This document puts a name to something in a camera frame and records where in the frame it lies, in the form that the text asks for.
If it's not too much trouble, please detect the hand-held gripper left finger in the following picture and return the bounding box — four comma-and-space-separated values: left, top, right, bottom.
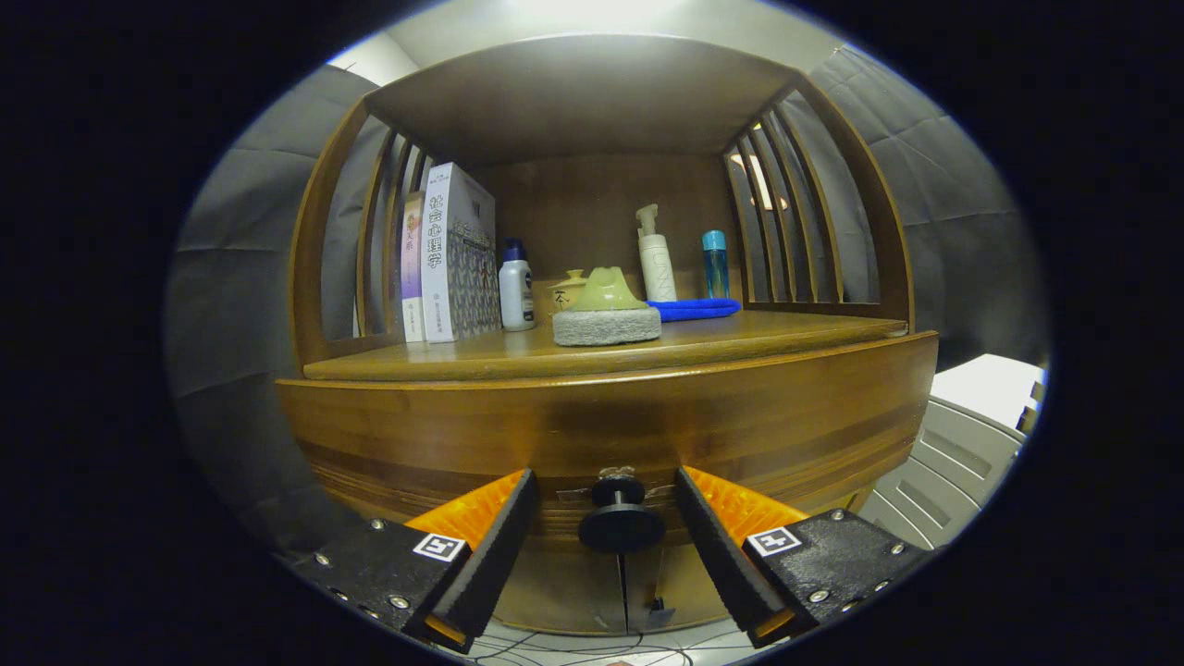
294, 468, 540, 654

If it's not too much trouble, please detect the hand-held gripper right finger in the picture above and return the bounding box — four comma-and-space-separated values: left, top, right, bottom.
673, 465, 928, 648

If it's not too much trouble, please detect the black drawer knob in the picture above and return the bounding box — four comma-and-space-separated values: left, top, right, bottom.
579, 475, 666, 555

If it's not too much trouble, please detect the brown wooden drawer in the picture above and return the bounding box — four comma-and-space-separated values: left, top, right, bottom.
276, 331, 940, 547

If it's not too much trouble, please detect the brown wooden countertop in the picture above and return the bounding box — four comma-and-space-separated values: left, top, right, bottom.
303, 310, 909, 382

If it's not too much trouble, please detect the white storage cabinet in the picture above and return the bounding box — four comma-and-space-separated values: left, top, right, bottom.
856, 354, 1048, 551

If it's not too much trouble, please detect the brown wooden cabinet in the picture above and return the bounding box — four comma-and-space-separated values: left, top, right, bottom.
289, 35, 917, 637

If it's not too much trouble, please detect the blue folded cloth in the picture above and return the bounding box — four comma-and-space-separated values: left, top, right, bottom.
647, 297, 743, 323

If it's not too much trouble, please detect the white bottle with blue cap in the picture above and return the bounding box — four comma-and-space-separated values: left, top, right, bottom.
498, 238, 537, 332

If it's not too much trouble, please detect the yellow lidded ceramic teacup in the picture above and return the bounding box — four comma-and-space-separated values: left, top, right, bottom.
548, 269, 593, 320

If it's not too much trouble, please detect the teal transparent bottle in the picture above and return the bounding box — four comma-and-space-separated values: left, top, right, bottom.
700, 230, 731, 300

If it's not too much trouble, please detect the white pump bottle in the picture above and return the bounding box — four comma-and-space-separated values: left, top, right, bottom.
635, 203, 678, 302

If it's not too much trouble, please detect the thick white book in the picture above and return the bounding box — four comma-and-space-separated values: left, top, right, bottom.
421, 162, 501, 344

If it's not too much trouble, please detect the thin purple book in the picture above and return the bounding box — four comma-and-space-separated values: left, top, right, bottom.
401, 191, 428, 343

